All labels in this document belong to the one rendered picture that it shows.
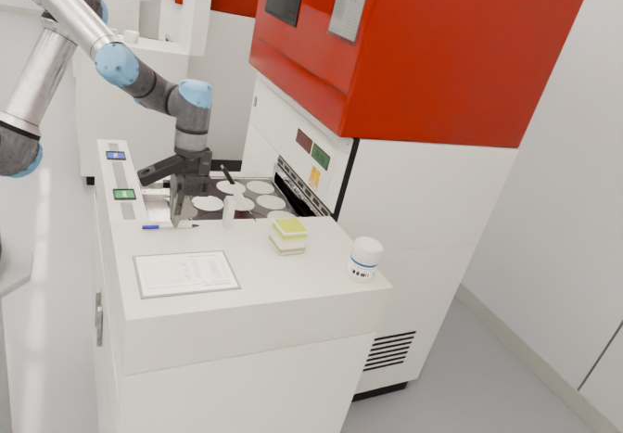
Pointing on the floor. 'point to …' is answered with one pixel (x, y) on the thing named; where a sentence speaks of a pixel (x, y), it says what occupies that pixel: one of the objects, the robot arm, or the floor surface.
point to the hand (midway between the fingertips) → (172, 222)
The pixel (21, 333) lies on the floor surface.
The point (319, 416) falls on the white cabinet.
